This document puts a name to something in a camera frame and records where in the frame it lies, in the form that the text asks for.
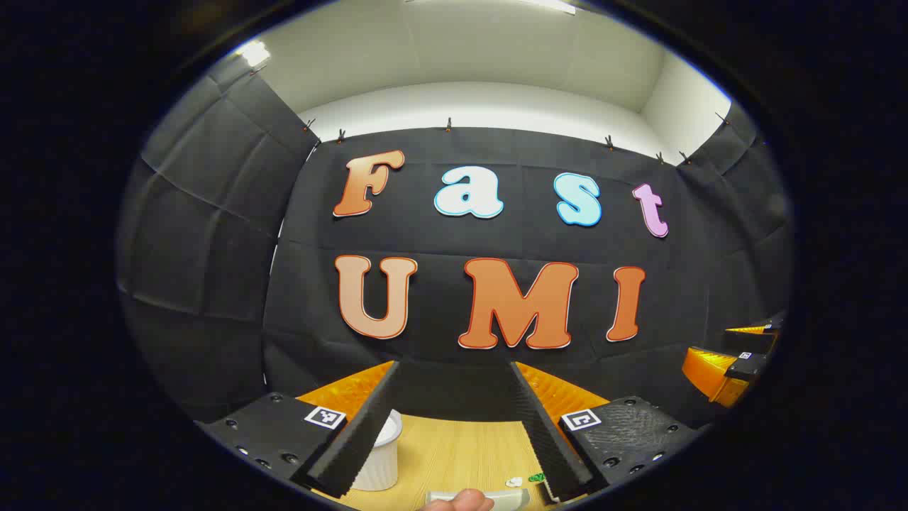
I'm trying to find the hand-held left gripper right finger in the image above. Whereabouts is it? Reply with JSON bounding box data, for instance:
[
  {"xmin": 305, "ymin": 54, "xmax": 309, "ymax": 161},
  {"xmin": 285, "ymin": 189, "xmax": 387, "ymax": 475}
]
[{"xmin": 508, "ymin": 361, "xmax": 703, "ymax": 503}]

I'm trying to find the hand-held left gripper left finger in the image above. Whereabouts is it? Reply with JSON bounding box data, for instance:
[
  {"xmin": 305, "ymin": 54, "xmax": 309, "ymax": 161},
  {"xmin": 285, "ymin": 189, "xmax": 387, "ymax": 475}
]
[{"xmin": 195, "ymin": 361, "xmax": 402, "ymax": 499}]

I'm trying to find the white ribbed garbage bin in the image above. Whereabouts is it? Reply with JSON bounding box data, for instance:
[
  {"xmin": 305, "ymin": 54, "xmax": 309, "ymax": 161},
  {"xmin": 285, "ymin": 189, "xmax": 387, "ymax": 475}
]
[{"xmin": 351, "ymin": 410, "xmax": 404, "ymax": 492}]

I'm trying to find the grey plastic dustpan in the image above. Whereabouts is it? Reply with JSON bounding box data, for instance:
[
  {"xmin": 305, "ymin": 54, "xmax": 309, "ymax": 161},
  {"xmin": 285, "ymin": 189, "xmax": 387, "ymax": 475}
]
[{"xmin": 424, "ymin": 488, "xmax": 531, "ymax": 511}]

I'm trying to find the wooden desktop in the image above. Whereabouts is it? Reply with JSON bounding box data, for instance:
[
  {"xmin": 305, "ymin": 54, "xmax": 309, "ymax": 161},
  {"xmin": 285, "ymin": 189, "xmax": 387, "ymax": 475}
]
[{"xmin": 312, "ymin": 415, "xmax": 589, "ymax": 511}]

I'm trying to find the row of black clips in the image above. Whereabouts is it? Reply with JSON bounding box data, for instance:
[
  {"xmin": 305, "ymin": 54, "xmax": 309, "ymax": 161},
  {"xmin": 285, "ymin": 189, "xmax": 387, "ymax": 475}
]
[{"xmin": 248, "ymin": 64, "xmax": 731, "ymax": 165}]

